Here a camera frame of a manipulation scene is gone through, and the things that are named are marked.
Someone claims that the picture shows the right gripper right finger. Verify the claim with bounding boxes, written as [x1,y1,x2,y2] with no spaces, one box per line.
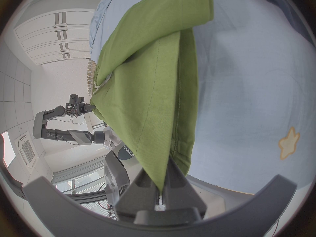
[162,156,207,219]

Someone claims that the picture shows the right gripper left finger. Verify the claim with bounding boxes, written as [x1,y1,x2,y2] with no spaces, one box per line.
[114,168,159,220]

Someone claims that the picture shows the green shorts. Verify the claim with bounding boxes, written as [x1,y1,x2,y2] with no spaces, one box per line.
[90,0,215,192]

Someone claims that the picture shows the round woven basket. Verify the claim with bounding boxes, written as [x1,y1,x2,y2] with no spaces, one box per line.
[87,59,99,96]

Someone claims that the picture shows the window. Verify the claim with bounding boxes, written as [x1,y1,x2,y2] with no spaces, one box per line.
[54,171,109,217]

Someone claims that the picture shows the white curtain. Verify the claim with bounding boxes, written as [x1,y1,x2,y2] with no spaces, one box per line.
[52,157,105,184]

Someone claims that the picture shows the white ceiling air conditioner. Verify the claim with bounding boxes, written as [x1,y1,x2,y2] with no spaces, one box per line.
[14,131,40,170]

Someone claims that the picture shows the white wardrobe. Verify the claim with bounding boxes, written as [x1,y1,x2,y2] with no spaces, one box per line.
[13,9,92,66]

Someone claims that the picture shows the pale blue quilt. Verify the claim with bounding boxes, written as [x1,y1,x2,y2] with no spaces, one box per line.
[89,0,116,54]

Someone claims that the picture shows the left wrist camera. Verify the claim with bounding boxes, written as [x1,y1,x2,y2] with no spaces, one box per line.
[70,94,85,105]

